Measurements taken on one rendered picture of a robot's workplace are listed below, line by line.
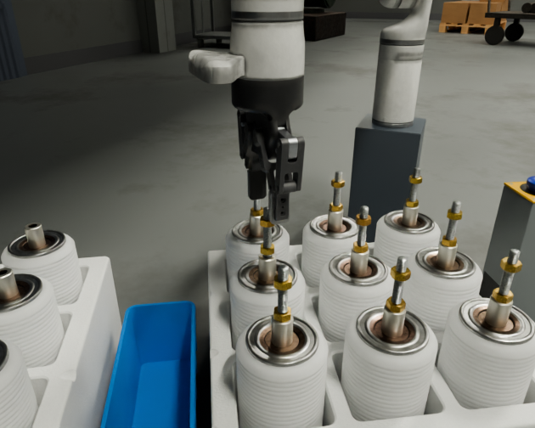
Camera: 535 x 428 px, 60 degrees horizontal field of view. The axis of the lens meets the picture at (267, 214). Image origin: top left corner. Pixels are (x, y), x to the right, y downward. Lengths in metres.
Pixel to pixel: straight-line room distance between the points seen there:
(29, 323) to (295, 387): 0.32
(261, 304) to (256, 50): 0.28
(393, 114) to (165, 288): 0.62
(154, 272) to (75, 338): 0.46
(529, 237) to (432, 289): 0.19
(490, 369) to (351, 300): 0.16
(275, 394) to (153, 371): 0.39
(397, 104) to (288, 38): 0.62
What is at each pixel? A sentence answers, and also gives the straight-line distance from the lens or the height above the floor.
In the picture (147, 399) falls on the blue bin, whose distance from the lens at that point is 0.79.
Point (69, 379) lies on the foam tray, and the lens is 0.61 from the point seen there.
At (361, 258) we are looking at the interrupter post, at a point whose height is 0.27.
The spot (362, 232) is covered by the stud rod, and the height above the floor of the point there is 0.31.
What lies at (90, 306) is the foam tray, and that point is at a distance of 0.70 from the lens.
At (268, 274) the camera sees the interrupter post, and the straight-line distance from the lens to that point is 0.57.
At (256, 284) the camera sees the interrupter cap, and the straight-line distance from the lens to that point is 0.56.
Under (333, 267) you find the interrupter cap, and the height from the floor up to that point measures 0.25.
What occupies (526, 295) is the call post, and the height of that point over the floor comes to 0.15.
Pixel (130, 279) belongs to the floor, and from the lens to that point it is 1.07.
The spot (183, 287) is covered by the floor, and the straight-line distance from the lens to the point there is 1.02.
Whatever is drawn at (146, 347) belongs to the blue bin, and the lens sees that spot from 0.83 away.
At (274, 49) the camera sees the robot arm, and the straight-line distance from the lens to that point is 0.45.
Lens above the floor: 0.58
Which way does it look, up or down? 26 degrees down
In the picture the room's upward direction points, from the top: straight up
